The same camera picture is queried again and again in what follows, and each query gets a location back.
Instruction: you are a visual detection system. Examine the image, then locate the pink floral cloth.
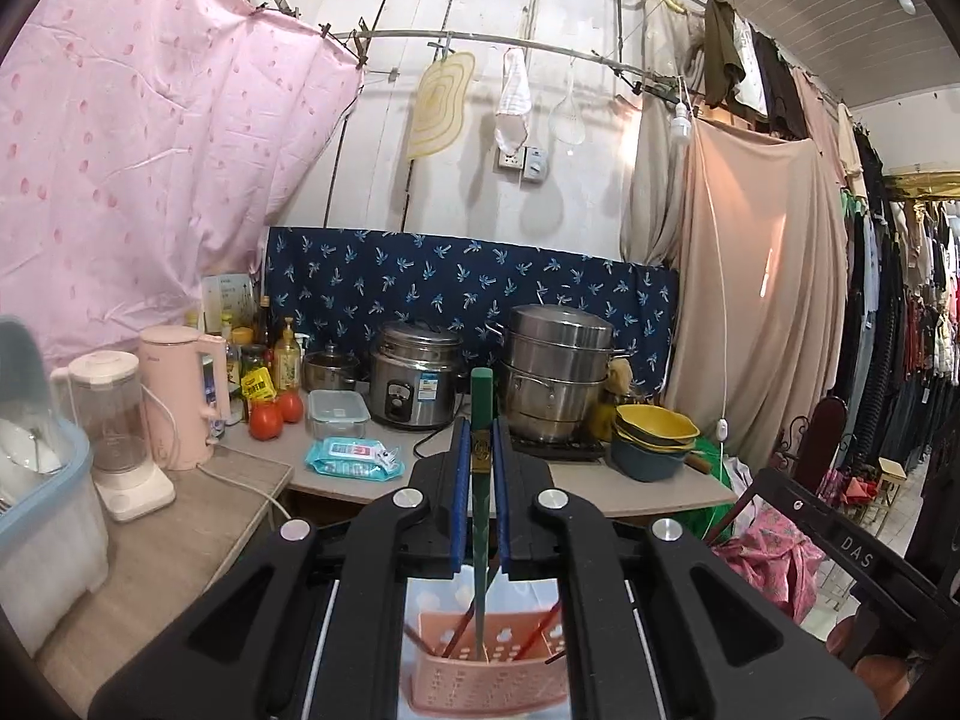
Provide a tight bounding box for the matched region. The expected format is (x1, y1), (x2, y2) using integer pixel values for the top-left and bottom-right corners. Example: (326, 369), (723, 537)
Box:
(716, 506), (826, 623)

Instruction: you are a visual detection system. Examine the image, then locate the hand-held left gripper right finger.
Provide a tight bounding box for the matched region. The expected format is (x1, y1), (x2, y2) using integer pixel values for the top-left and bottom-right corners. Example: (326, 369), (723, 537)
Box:
(491, 420), (880, 720)

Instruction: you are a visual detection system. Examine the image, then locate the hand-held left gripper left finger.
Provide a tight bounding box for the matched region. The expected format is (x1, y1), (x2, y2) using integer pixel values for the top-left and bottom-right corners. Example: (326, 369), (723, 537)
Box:
(88, 418), (472, 720)

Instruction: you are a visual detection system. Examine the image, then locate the pink perforated utensil basket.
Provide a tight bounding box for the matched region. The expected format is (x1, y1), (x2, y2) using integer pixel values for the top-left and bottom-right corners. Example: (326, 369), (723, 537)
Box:
(401, 611), (571, 717)

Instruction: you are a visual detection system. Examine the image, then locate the black induction cooktop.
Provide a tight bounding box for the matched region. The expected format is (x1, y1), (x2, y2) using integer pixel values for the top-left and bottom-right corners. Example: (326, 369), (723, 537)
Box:
(510, 431), (608, 462)

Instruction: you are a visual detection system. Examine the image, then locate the green bag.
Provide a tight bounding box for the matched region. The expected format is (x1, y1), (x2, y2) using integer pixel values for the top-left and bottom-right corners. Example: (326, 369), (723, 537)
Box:
(686, 457), (740, 541)

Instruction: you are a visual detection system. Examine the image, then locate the steel rice cooker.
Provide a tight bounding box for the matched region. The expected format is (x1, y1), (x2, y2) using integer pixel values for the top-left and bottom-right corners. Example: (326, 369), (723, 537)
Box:
(369, 320), (466, 432)

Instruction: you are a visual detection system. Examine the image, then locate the pink spotted curtain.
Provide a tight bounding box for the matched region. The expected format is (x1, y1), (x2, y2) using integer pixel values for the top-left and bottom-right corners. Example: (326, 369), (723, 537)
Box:
(0, 0), (365, 368)

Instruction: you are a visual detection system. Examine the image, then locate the dark red chair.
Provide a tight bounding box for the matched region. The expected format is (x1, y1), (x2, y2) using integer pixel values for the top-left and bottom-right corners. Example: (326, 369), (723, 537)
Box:
(780, 396), (848, 492)

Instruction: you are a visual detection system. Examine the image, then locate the yellow bowl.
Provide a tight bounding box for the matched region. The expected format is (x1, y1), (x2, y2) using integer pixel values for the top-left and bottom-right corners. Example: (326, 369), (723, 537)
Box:
(615, 403), (701, 445)

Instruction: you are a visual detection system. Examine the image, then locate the blue white dish rack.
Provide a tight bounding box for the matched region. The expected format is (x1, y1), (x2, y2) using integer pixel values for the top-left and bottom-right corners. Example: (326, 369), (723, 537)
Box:
(0, 315), (110, 657)

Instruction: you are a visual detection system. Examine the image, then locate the row of hanging clothes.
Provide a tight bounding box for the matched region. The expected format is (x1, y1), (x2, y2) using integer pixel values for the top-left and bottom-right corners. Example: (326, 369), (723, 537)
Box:
(836, 105), (960, 563)

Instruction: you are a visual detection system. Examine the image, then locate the small steel pot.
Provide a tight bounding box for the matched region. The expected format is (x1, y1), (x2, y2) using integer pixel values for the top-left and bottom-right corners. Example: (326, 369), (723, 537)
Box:
(302, 341), (362, 391)

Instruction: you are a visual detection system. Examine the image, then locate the navy leaf print cloth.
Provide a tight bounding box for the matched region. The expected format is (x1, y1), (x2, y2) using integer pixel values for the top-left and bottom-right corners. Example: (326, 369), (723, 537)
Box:
(266, 226), (680, 421)

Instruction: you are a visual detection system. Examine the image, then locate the clear plastic food container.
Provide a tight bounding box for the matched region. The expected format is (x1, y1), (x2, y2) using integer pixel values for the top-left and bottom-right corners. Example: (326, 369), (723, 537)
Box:
(306, 388), (371, 440)

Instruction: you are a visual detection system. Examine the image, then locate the dark blue bowl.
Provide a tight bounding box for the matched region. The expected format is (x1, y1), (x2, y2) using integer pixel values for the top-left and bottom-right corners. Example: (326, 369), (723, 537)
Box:
(609, 436), (695, 482)

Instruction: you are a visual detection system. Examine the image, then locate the beige curtain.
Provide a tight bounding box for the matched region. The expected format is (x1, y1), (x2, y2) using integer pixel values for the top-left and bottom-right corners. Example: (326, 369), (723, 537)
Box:
(622, 7), (852, 466)

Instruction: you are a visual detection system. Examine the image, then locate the wooden counter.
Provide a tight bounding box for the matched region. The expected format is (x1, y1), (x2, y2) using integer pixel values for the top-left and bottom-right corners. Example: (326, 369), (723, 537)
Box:
(37, 390), (740, 713)

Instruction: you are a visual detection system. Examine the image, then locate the pink electric kettle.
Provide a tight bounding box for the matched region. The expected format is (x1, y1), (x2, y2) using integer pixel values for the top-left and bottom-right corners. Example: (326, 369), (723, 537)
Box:
(137, 325), (232, 472)

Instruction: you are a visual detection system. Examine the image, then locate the green chopstick with gold band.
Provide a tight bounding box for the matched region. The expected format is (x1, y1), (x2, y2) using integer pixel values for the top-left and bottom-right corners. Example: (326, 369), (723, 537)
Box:
(470, 367), (496, 661)

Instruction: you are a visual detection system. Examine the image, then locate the bright red chopstick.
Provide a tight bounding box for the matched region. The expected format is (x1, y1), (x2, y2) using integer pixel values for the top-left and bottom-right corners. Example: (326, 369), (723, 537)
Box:
(521, 598), (563, 650)

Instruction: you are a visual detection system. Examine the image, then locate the white wall socket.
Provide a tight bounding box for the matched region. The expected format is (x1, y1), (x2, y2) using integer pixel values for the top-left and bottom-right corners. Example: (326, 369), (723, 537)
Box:
(497, 145), (552, 185)

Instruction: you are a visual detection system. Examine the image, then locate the blue wet wipes packet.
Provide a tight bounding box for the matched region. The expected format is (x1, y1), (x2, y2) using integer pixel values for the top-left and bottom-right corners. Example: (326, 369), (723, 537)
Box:
(304, 437), (402, 482)

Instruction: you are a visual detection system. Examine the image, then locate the yellow oil bottle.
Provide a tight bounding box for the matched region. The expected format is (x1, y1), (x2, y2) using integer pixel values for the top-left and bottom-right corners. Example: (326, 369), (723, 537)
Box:
(274, 317), (303, 395)

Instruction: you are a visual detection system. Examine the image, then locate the white blender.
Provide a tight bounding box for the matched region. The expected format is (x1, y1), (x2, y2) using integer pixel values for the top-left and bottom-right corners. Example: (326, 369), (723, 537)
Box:
(51, 351), (177, 524)

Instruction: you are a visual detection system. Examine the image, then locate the steel steamer pot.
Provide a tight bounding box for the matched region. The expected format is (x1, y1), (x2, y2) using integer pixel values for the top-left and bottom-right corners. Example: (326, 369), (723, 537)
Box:
(486, 304), (631, 445)

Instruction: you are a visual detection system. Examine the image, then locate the white hanging cloth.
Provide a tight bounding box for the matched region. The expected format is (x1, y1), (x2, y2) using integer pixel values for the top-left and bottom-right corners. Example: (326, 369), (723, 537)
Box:
(493, 47), (532, 153)

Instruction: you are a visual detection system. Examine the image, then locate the metal hanging rail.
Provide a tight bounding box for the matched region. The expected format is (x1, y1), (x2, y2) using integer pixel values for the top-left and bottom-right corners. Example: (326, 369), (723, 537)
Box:
(240, 0), (706, 98)

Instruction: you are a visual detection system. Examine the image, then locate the hanging mesh skimmer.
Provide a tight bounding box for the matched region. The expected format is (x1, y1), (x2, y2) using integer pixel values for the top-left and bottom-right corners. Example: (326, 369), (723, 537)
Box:
(549, 60), (588, 147)

